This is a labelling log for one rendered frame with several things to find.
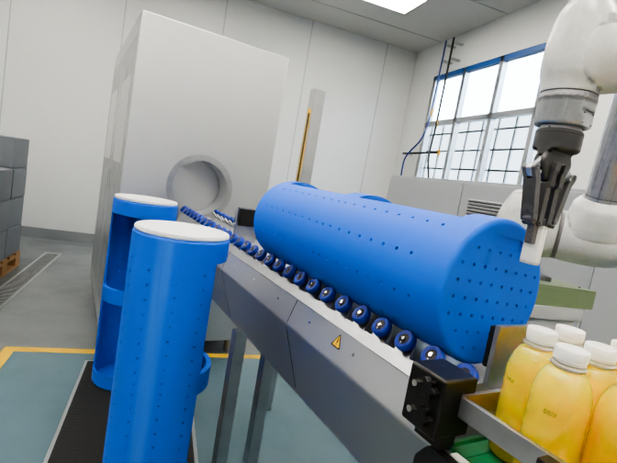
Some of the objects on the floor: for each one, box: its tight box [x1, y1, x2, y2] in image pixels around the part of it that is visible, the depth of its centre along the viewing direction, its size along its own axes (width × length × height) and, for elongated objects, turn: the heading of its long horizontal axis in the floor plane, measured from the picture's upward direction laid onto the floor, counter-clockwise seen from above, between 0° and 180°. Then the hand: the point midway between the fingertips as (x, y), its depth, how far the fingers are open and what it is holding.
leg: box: [211, 328, 247, 463], centre depth 172 cm, size 6×6×63 cm
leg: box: [243, 354, 274, 463], centre depth 179 cm, size 6×6×63 cm
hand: (532, 244), depth 76 cm, fingers closed
